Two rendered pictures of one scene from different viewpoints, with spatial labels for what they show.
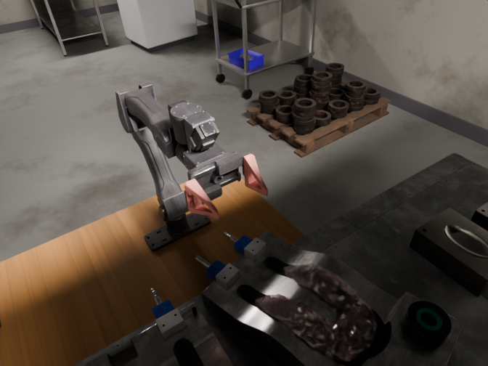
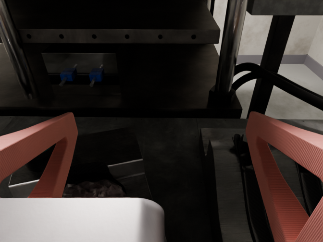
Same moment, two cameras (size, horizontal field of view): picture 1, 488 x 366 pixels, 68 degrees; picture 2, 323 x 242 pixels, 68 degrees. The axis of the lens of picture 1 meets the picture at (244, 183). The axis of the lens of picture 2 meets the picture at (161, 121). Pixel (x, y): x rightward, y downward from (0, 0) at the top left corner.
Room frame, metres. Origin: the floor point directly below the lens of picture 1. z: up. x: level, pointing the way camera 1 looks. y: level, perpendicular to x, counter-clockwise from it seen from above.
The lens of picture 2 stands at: (0.53, 0.06, 1.28)
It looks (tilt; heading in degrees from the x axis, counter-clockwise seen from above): 37 degrees down; 212
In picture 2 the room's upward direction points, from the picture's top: straight up
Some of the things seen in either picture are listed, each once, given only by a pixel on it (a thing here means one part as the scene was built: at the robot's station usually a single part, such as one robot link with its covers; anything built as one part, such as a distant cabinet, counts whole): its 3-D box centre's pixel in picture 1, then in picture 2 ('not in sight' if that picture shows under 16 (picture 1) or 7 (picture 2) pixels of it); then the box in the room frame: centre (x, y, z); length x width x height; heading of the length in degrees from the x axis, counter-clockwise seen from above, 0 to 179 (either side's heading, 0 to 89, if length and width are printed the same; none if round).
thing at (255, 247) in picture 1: (242, 244); not in sight; (0.65, 0.02, 0.85); 0.13 x 0.05 x 0.05; 48
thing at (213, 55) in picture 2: not in sight; (96, 67); (-0.27, -0.85, 0.75); 1.30 x 0.84 x 0.06; 121
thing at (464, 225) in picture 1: (462, 249); not in sight; (0.61, -0.57, 0.83); 0.20 x 0.15 x 0.07; 31
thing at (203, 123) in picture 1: (205, 146); not in sight; (0.54, 0.06, 1.25); 0.07 x 0.06 x 0.11; 122
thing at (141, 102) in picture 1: (155, 125); not in sight; (0.77, 0.21, 1.17); 0.30 x 0.09 x 0.12; 32
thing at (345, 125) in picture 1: (320, 97); not in sight; (2.79, -0.69, 0.20); 1.07 x 0.74 x 0.39; 122
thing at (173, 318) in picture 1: (163, 310); not in sight; (0.45, 0.20, 0.89); 0.13 x 0.05 x 0.05; 31
